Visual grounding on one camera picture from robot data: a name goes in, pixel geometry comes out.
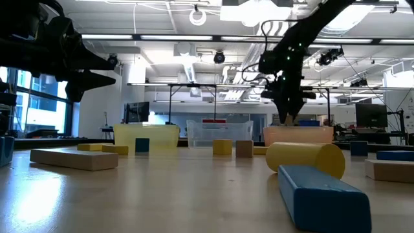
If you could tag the orange translucent plastic bin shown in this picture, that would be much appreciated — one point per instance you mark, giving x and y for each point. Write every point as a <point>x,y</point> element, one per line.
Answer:
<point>310,134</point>

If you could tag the clear plastic bin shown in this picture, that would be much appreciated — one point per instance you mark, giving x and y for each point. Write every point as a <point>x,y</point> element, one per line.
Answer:
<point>207,136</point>

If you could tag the red box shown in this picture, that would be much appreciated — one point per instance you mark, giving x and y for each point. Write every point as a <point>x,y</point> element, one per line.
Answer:
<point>213,121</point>

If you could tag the black computer monitor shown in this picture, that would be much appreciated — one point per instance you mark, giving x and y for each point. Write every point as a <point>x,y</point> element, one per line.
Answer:
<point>371,115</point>
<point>137,112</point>

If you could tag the chunky blue block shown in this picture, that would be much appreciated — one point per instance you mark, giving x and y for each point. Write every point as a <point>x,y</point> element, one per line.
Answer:
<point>6,152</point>

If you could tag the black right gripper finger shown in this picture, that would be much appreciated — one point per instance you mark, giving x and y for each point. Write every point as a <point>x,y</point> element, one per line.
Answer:
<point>297,112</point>
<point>283,115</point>

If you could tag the long blue block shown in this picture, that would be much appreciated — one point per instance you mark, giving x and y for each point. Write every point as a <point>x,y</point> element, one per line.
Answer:
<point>323,200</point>

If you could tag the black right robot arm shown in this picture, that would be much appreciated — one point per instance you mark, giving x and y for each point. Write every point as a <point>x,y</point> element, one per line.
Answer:
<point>310,29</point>

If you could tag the yellow translucent plastic bin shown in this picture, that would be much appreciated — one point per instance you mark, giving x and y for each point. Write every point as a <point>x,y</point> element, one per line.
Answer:
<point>161,136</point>

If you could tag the long natural wood block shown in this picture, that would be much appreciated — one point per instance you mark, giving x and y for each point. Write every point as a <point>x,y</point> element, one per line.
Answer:
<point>74,160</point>

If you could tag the large window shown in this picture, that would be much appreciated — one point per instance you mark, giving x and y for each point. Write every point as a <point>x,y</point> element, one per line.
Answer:
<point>51,113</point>

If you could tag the yellow cube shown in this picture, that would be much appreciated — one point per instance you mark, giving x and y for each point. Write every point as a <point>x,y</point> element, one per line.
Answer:
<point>222,147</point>

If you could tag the blue box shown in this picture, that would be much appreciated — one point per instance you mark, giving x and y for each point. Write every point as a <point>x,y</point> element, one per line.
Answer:
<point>309,123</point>

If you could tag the small blue cube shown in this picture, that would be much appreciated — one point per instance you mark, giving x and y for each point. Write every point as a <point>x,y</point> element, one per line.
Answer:
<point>142,145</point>
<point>359,148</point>

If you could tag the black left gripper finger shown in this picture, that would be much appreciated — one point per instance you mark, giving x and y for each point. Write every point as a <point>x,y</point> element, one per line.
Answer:
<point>81,82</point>
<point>93,63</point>

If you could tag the black ceiling camera cluster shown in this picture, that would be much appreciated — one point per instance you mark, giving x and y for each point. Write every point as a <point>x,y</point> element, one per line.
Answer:
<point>330,56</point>

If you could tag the cluttered dark desk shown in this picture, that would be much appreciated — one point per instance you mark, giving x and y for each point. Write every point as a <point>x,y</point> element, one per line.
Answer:
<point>362,137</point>

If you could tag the natural wood cube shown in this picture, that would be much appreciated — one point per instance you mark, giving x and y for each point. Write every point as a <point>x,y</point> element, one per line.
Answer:
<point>244,149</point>

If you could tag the white light strip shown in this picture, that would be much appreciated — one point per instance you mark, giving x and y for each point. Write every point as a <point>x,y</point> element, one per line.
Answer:
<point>398,41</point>
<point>343,41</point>
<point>176,37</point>
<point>106,37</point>
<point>246,38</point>

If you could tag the black overhead beam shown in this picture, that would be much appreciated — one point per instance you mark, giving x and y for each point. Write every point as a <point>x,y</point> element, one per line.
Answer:
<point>376,41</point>

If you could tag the black background rig frame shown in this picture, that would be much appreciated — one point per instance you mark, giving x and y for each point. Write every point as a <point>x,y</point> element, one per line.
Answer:
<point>170,106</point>
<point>328,106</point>

